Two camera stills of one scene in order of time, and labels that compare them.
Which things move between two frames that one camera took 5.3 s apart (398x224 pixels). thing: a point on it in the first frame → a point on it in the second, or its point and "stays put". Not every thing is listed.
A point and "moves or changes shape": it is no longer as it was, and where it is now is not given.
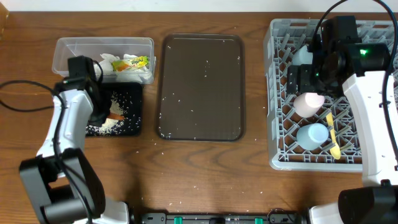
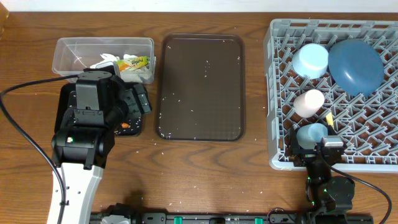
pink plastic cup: [308, 104] stays put
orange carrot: [115, 116] moves or changes shape
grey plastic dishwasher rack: [313, 132] stays put
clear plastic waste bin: [127, 60] stays put
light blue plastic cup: [311, 137] stays put
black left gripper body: [102, 109] → [117, 111]
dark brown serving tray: [201, 90] stays put
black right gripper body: [313, 80] → [305, 158]
